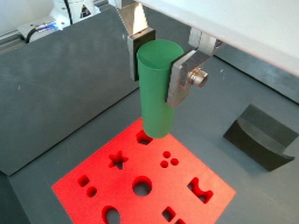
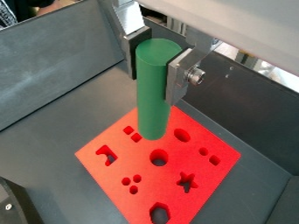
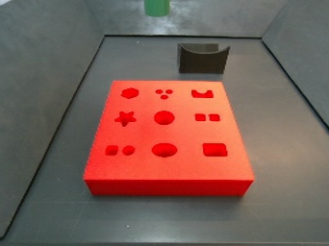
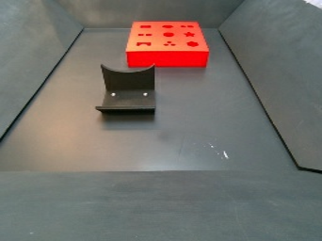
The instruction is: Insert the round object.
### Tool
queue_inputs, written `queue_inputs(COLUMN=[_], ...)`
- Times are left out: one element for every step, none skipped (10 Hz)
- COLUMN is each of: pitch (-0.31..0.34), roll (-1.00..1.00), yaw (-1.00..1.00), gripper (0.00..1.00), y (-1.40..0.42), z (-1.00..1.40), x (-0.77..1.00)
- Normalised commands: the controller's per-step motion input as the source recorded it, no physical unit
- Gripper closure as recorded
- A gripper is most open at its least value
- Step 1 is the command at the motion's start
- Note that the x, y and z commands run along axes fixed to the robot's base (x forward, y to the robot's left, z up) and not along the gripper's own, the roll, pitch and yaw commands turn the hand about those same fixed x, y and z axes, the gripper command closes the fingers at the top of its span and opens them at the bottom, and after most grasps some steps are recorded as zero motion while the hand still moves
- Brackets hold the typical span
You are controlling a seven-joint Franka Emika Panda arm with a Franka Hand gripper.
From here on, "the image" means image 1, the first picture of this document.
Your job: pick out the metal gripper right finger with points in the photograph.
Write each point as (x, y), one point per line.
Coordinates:
(186, 68)

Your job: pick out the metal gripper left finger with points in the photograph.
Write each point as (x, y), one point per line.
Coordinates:
(138, 32)

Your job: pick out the green cylinder peg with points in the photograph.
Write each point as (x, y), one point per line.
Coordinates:
(154, 57)

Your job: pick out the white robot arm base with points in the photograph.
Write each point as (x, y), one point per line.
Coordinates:
(66, 13)

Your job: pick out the dark grey side panel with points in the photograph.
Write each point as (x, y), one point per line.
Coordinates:
(57, 82)

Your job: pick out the red shape sorter block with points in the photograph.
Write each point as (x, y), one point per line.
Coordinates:
(144, 181)

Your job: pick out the black angled bracket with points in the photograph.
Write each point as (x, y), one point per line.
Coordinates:
(261, 137)

